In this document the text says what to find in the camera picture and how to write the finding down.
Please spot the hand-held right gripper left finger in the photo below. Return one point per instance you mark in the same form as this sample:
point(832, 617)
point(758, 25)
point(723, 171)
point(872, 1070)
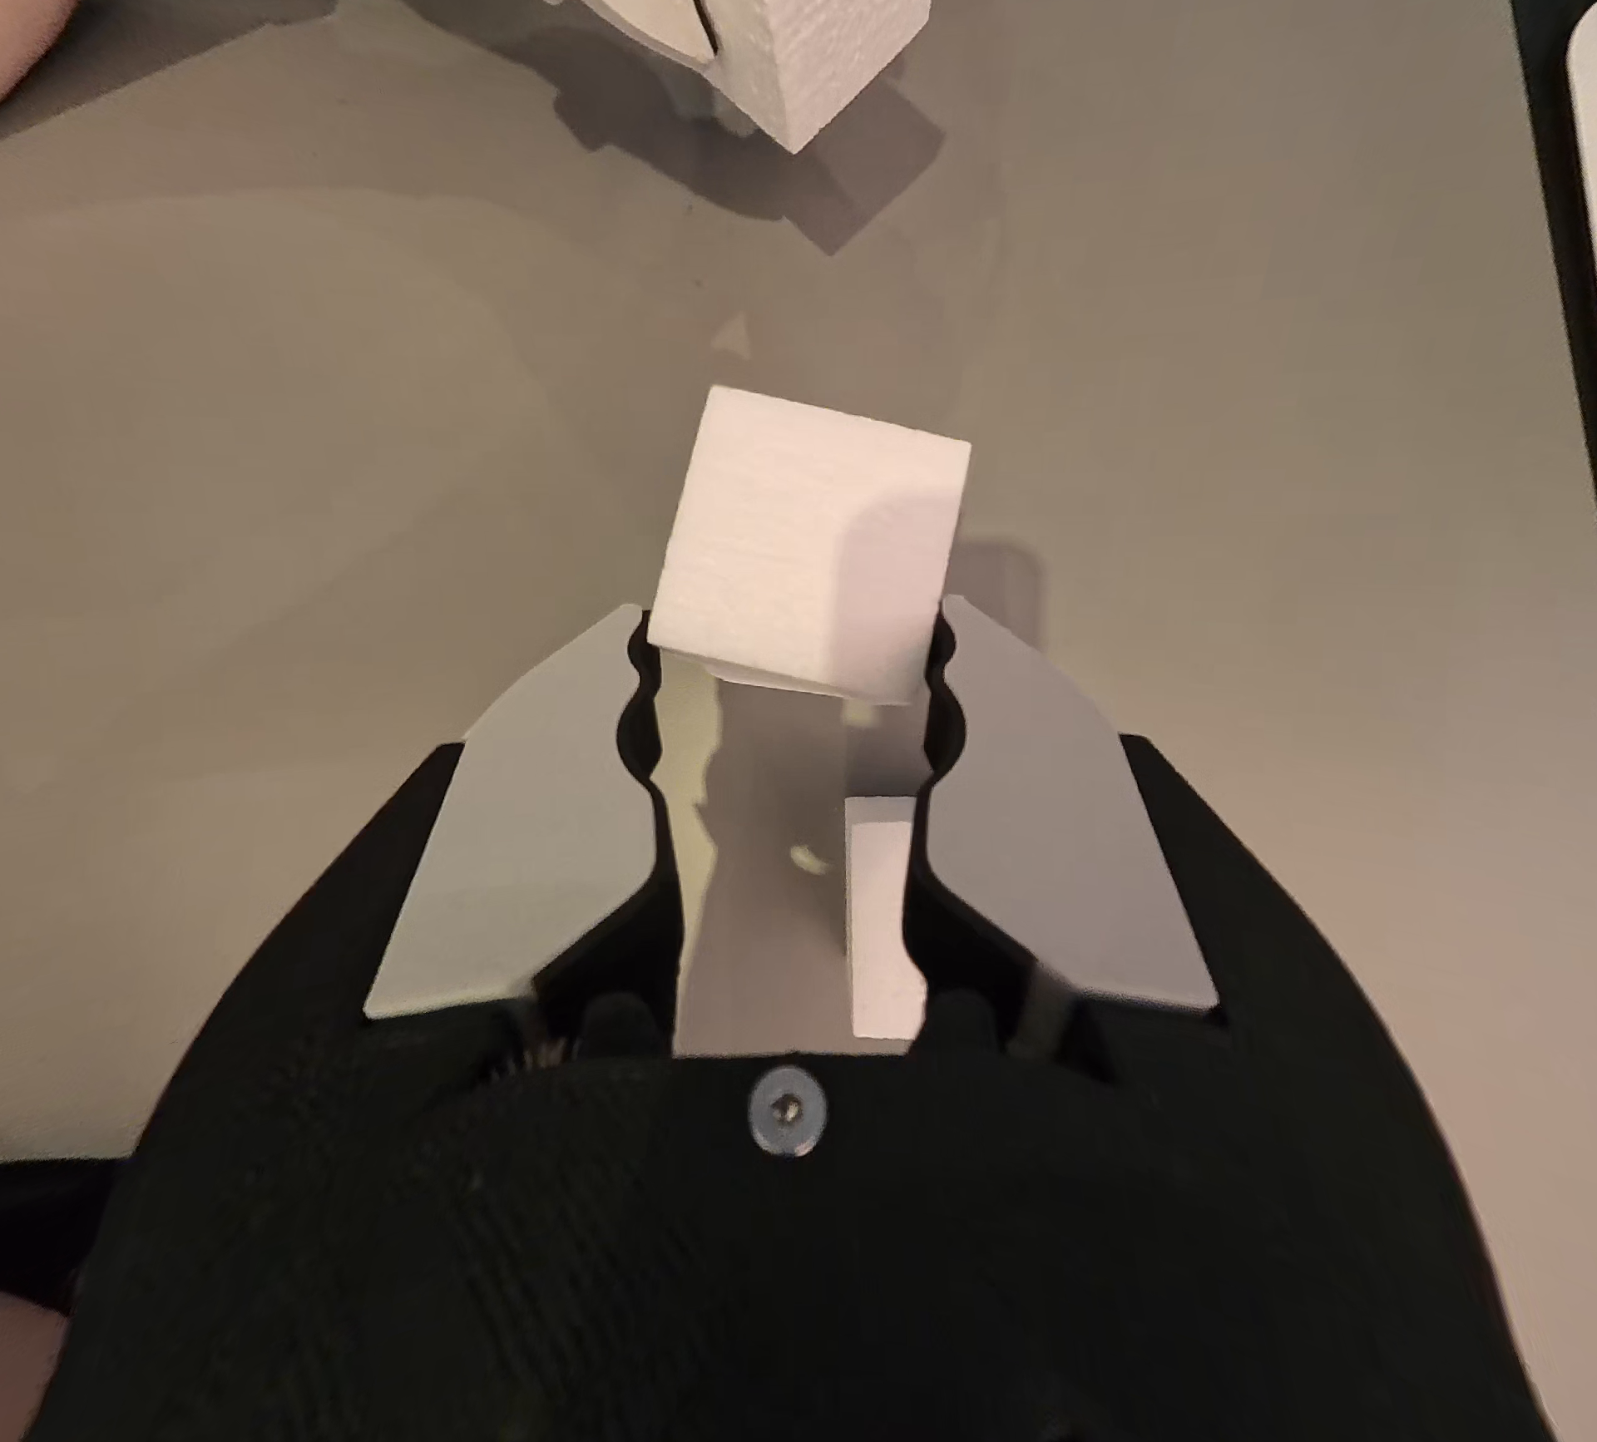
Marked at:
point(524, 853)

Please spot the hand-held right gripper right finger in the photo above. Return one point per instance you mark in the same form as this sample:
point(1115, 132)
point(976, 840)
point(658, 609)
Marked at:
point(1059, 853)

